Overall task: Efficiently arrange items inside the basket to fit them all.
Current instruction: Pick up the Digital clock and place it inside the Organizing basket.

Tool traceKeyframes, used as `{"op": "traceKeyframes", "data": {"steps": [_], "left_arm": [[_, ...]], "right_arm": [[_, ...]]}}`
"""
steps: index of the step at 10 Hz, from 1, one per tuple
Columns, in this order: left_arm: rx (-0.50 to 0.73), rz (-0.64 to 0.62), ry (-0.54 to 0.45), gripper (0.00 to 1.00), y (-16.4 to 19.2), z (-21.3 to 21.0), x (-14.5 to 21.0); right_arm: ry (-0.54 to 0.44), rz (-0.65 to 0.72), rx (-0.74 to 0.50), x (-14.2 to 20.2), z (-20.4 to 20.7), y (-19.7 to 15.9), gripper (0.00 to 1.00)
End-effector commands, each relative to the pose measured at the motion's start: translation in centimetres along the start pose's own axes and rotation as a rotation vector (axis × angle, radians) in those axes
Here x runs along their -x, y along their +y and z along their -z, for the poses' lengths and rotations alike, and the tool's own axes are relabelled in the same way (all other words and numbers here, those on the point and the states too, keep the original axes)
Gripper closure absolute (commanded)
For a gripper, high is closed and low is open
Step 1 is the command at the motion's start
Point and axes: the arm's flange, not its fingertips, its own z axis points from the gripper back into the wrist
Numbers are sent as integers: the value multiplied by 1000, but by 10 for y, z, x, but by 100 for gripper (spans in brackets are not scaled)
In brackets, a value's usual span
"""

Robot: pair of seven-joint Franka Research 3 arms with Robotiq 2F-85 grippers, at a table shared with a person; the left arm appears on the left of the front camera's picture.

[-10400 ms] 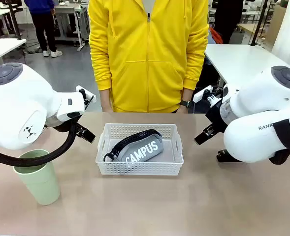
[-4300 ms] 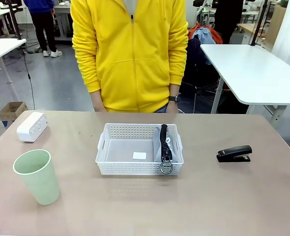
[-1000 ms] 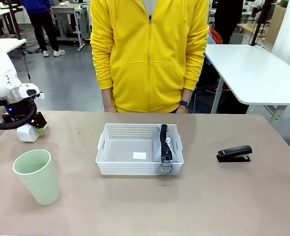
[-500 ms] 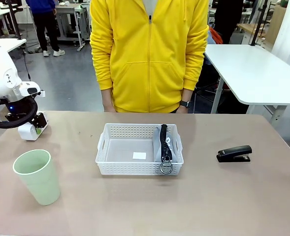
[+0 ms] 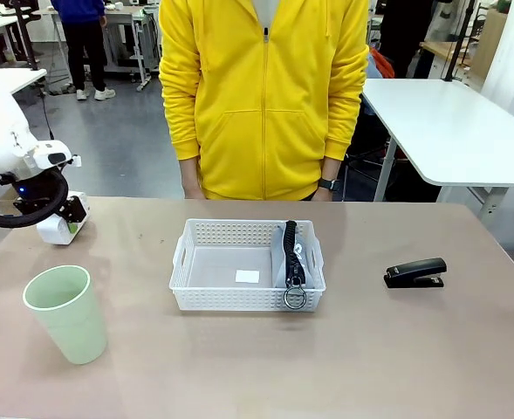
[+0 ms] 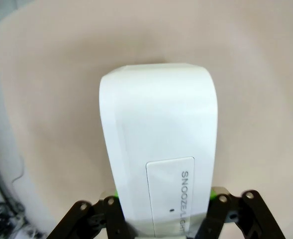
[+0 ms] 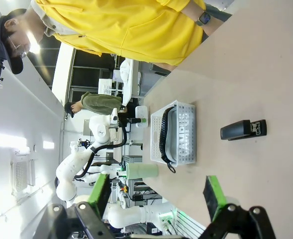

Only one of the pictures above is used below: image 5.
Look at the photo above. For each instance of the grey zipper pouch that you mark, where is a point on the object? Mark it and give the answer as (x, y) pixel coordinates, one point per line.
(280, 270)

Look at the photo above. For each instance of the person's left forearm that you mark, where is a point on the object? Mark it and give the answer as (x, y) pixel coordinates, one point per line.
(331, 169)

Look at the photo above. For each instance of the black stapler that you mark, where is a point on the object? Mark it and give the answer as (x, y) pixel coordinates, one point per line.
(418, 272)

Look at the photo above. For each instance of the orange jacket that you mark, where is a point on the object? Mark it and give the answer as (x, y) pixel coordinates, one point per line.
(381, 63)

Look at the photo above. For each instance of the black stand pole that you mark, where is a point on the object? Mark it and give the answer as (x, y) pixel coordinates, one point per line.
(455, 48)

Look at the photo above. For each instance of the large white table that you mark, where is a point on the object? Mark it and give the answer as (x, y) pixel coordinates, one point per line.
(448, 126)

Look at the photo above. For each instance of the person's left hand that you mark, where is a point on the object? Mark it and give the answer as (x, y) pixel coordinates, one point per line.
(322, 195)

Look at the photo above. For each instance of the person's right hand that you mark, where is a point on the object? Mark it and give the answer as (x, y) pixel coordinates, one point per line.
(192, 183)

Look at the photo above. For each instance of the black wrist watch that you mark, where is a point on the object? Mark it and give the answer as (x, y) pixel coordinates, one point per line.
(327, 184)

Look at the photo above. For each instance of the white curved desk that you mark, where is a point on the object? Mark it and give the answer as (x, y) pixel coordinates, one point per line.
(8, 78)

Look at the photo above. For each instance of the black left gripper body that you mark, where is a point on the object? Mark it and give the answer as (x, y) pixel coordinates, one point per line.
(75, 209)

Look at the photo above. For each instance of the person in blue top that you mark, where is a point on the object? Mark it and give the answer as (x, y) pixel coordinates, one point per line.
(82, 39)

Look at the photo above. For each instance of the white label sticker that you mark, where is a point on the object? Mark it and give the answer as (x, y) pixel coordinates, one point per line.
(247, 276)

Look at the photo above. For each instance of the white perforated plastic basket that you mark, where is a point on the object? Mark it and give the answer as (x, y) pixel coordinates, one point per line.
(221, 297)

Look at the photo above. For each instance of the light green plastic cup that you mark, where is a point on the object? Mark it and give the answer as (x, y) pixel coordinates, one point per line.
(71, 318)

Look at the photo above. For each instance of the white desk with metal legs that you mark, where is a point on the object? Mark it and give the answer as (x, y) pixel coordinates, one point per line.
(130, 39)

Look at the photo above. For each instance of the person in yellow hoodie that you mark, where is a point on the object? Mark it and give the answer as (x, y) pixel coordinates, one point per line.
(261, 109)

